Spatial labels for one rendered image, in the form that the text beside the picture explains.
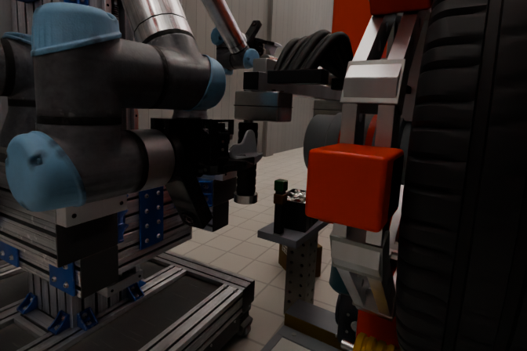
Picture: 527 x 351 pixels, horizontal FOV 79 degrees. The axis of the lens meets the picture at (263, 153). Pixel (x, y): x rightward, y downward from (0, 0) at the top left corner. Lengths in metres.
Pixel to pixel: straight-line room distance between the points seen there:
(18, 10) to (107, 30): 0.92
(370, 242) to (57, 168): 0.34
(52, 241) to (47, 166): 0.45
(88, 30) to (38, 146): 0.11
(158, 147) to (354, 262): 0.27
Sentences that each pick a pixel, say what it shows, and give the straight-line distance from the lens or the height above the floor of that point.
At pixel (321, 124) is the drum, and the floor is 0.90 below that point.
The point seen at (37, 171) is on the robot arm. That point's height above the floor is 0.86.
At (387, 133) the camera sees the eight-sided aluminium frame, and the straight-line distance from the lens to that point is 0.39.
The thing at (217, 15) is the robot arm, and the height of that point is 1.25.
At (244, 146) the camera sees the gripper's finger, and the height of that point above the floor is 0.86.
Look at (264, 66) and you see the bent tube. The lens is 0.55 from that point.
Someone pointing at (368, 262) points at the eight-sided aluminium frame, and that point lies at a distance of 0.43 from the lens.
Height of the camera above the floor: 0.92
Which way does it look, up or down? 8 degrees down
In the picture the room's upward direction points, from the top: 3 degrees clockwise
